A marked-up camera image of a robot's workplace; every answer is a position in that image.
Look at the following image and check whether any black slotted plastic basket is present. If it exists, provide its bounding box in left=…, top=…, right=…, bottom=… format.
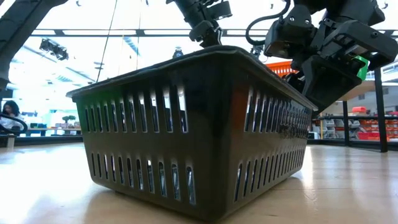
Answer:
left=66, top=45, right=318, bottom=222

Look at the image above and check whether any small potted plant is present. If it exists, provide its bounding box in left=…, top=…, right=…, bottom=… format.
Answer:
left=62, top=114, right=77, bottom=126

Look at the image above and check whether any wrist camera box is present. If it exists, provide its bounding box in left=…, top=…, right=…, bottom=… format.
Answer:
left=264, top=4, right=317, bottom=60
left=206, top=1, right=233, bottom=20

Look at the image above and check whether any storage rack with small bins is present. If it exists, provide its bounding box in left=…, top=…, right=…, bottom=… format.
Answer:
left=310, top=105, right=398, bottom=141

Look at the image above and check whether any black device with looped cable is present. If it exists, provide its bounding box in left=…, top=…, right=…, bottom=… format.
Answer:
left=250, top=43, right=268, bottom=60

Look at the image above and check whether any orange slotted plastic basket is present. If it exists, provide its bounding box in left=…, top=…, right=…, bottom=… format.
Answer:
left=266, top=60, right=295, bottom=78

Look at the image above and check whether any wooden shelf with black legs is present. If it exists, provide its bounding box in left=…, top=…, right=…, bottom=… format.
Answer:
left=337, top=67, right=389, bottom=153

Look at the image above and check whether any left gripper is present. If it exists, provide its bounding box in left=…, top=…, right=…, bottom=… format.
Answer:
left=175, top=0, right=223, bottom=48

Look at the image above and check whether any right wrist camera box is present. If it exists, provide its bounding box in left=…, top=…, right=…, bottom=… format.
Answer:
left=264, top=4, right=317, bottom=60

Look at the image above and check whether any person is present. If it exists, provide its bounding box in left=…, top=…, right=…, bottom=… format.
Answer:
left=0, top=100, right=26, bottom=132

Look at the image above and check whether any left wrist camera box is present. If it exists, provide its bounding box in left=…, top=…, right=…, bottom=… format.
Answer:
left=206, top=1, right=233, bottom=20

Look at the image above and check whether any black overhead beam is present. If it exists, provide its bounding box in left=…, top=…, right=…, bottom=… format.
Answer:
left=30, top=28, right=398, bottom=38

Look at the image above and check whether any background desk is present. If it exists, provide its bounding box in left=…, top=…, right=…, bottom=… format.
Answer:
left=27, top=123, right=82, bottom=137

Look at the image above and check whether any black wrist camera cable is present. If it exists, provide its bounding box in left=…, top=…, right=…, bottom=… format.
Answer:
left=245, top=0, right=292, bottom=46

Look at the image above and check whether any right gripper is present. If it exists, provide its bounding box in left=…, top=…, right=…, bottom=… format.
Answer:
left=301, top=18, right=398, bottom=114

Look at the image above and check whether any thin hanging cord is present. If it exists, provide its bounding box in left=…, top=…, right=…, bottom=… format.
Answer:
left=95, top=0, right=119, bottom=84

